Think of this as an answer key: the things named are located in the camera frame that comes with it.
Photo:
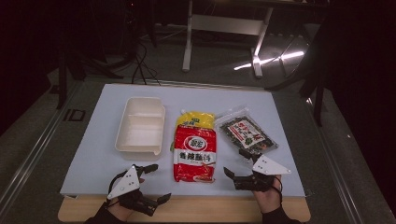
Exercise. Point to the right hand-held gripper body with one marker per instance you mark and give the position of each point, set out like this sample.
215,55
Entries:
269,168

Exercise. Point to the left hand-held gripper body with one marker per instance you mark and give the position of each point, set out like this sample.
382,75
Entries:
124,184

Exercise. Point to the clear dried seaweed packet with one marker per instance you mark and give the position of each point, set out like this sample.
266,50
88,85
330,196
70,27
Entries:
246,132

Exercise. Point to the white divided plastic container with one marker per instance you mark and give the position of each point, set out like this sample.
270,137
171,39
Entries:
140,137

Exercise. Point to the red seasoning packet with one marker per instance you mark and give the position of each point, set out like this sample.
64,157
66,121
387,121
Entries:
194,155

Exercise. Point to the person's left hand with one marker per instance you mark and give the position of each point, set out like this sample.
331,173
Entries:
120,213

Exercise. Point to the person's right hand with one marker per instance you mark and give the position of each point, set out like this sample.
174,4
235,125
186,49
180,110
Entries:
267,200

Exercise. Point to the light blue table mat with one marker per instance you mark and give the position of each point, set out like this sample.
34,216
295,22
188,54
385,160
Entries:
93,155

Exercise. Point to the yellow spouted pouch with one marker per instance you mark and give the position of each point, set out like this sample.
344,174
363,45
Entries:
196,119

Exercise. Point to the black metal stand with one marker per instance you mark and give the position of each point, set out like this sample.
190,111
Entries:
317,105
62,84

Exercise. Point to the metal floor rail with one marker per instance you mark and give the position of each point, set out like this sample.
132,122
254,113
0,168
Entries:
332,158
31,155

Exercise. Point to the white metal table frame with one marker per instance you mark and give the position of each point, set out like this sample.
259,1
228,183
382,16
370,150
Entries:
224,24

